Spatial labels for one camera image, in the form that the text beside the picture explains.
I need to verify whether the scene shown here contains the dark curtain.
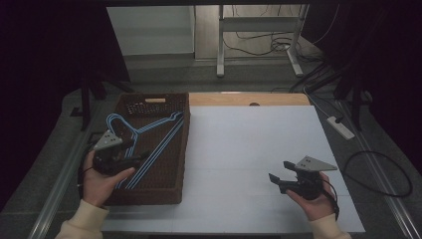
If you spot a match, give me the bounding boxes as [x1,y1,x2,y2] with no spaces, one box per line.
[0,0,131,208]
[300,0,422,167]

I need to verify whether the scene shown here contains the person's left hand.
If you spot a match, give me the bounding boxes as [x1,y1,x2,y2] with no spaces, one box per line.
[82,150,136,208]

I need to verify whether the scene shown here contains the hand-held gripper black cable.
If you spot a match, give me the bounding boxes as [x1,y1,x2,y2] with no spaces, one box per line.
[77,141,98,200]
[320,178,340,221]

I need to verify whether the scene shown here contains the brown woven basket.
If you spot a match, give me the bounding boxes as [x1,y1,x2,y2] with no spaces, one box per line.
[101,92,191,206]

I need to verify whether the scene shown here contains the white metal desk frame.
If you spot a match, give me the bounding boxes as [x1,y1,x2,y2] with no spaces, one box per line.
[216,3,312,79]

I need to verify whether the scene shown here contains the left hand-held gripper black cable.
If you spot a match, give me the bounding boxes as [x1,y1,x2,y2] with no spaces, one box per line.
[77,141,98,200]

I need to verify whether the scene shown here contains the black metal stand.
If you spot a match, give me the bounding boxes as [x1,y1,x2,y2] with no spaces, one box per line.
[332,66,373,132]
[70,71,135,132]

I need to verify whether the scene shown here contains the metal frame rail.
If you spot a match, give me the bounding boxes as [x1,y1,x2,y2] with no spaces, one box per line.
[334,99,422,239]
[28,101,103,239]

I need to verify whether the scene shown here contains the white power strip cable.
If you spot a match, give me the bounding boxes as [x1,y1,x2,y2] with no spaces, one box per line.
[303,87,333,120]

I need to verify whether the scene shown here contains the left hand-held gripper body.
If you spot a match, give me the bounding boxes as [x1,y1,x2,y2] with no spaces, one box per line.
[92,129,140,176]

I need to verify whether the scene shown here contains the white cabinet panel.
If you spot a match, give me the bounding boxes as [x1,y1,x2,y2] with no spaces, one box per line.
[106,5,196,57]

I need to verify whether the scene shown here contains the person's right hand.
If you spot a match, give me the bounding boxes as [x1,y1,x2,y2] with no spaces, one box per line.
[287,181,336,222]

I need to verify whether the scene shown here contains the white power strip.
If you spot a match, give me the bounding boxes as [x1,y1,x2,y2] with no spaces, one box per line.
[326,116,356,141]

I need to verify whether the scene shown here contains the black looped cable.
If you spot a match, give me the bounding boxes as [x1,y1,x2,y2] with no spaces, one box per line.
[342,150,414,199]

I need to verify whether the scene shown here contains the black floor cables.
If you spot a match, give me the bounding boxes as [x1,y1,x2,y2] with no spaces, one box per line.
[221,4,321,64]

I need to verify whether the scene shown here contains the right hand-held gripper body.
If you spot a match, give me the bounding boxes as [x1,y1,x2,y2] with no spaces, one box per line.
[280,155,338,201]

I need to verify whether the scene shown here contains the right hand-held gripper black cable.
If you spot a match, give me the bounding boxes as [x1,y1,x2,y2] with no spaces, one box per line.
[320,178,340,221]

